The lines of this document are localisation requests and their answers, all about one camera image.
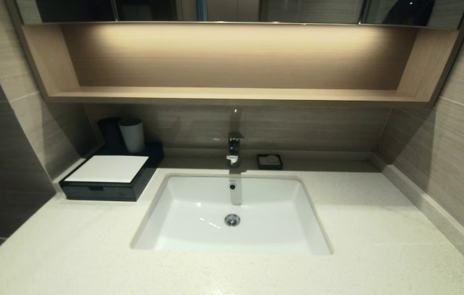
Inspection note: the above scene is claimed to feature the black soap dish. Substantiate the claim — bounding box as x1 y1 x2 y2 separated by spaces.
256 154 284 170

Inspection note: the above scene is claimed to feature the black plastic cup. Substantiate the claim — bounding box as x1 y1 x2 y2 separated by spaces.
97 117 125 150

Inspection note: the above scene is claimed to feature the chrome faucet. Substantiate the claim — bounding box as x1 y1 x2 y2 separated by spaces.
226 131 245 168

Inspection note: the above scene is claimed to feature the black amenity tray box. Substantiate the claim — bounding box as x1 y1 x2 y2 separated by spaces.
59 141 165 202

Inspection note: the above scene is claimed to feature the wooden wall shelf niche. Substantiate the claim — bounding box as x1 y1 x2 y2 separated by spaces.
6 20 464 108

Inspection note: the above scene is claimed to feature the grey plastic cup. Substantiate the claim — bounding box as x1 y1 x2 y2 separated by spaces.
118 118 145 154

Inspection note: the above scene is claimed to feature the mirror cabinet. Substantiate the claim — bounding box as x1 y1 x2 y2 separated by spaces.
15 0 464 29

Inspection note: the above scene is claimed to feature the white ceramic sink basin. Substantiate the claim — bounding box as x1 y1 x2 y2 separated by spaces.
130 173 334 256

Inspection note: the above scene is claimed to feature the white rectangular board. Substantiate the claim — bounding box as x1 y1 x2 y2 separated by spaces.
64 155 149 184

